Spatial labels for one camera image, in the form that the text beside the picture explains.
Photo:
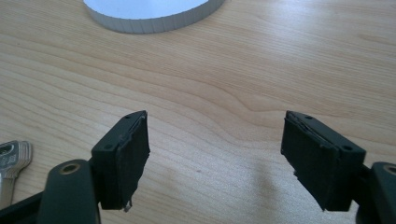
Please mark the silver metal key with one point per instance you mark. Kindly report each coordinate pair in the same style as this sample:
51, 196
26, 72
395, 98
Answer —
11, 169

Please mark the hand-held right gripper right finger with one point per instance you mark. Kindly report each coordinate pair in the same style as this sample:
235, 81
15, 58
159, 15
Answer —
317, 161

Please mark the white round ribbed container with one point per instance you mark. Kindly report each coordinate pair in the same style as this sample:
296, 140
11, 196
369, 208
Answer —
149, 21

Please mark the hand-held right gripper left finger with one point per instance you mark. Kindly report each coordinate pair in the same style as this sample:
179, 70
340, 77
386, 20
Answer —
124, 165

